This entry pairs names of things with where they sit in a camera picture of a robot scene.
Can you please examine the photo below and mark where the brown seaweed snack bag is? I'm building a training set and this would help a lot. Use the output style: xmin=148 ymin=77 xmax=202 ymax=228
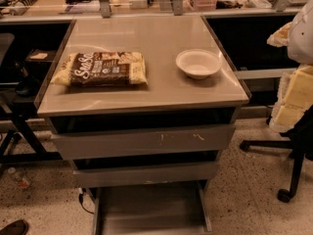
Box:
xmin=51 ymin=52 xmax=148 ymax=87

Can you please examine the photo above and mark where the grey drawer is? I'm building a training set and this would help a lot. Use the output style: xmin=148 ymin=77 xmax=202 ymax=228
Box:
xmin=73 ymin=162 xmax=219 ymax=188
xmin=91 ymin=181 xmax=212 ymax=235
xmin=52 ymin=124 xmax=235 ymax=160

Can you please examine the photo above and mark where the black power cable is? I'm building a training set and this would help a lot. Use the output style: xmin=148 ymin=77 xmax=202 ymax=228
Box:
xmin=77 ymin=188 xmax=96 ymax=215

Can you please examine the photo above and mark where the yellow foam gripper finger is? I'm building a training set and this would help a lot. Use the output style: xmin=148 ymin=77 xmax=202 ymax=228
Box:
xmin=269 ymin=65 xmax=313 ymax=132

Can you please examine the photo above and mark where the black office chair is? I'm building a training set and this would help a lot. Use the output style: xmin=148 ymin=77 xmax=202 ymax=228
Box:
xmin=240 ymin=106 xmax=313 ymax=203

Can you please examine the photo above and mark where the grey bottom drawer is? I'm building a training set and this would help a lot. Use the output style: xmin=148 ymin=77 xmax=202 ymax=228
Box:
xmin=91 ymin=181 xmax=212 ymax=235

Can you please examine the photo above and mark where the long background workbench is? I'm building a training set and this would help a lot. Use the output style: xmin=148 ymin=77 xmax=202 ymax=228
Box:
xmin=1 ymin=0 xmax=308 ymax=21

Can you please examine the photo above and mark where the grey top drawer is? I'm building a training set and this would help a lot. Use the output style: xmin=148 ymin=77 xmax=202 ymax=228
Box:
xmin=52 ymin=124 xmax=235 ymax=160

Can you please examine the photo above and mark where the white paper bowl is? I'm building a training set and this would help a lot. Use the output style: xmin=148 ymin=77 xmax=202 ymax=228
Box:
xmin=176 ymin=49 xmax=222 ymax=79

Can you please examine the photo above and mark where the black desk frame left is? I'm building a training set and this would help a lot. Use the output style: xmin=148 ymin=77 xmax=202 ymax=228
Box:
xmin=0 ymin=32 xmax=62 ymax=165

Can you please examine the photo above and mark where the grey middle drawer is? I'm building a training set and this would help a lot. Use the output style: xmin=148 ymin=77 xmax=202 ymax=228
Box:
xmin=73 ymin=162 xmax=219 ymax=188

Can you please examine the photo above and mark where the plastic bottle on floor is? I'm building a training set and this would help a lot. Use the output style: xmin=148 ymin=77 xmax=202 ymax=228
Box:
xmin=8 ymin=167 xmax=30 ymax=189

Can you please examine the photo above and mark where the grey drawer cabinet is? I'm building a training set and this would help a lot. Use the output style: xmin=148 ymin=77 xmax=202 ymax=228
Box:
xmin=38 ymin=16 xmax=248 ymax=235

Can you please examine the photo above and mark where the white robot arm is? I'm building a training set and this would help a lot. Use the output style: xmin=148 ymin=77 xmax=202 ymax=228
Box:
xmin=267 ymin=0 xmax=313 ymax=132

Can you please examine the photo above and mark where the brown shoe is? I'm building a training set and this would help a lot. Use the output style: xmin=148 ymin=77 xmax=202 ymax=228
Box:
xmin=0 ymin=219 xmax=28 ymax=235

